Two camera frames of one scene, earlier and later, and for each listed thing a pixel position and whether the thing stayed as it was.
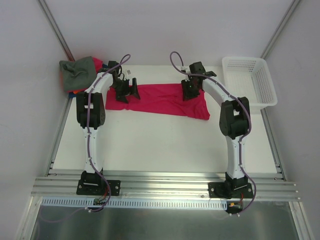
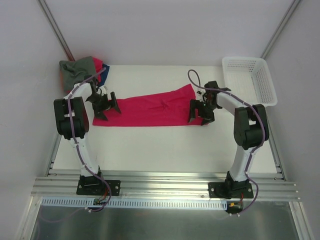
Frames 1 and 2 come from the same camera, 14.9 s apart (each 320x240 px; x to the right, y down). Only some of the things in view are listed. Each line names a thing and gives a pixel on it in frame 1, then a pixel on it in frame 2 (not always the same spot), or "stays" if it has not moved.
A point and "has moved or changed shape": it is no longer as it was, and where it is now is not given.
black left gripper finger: (121, 97) → (100, 114)
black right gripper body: (189, 87) → (202, 111)
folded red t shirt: (98, 64) stays
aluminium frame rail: (161, 186) stays
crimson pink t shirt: (168, 98) has moved or changed shape
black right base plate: (230, 190) stays
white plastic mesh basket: (249, 77) stays
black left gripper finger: (133, 90) → (113, 103)
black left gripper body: (125, 91) → (105, 105)
